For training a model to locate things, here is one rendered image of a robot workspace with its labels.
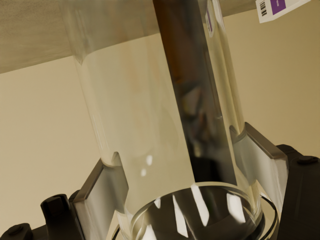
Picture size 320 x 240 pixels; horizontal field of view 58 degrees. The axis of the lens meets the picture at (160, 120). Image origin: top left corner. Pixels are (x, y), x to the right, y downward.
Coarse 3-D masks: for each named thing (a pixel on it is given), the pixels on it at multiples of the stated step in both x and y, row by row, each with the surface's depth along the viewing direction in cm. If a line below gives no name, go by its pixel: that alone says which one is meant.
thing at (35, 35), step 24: (0, 0) 30; (24, 0) 31; (48, 0) 33; (240, 0) 56; (0, 24) 37; (24, 24) 39; (48, 24) 42; (0, 48) 48; (24, 48) 52; (48, 48) 57; (0, 72) 70
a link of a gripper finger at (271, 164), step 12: (252, 132) 17; (252, 144) 16; (264, 144) 15; (252, 156) 17; (264, 156) 14; (276, 156) 13; (264, 168) 15; (276, 168) 13; (288, 168) 13; (264, 180) 16; (276, 180) 14; (276, 192) 14; (276, 204) 14
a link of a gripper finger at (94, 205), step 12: (96, 168) 18; (96, 180) 16; (84, 192) 15; (96, 192) 16; (108, 192) 18; (84, 204) 14; (96, 204) 15; (108, 204) 17; (84, 216) 14; (96, 216) 15; (108, 216) 17; (84, 228) 14; (96, 228) 14; (108, 228) 16
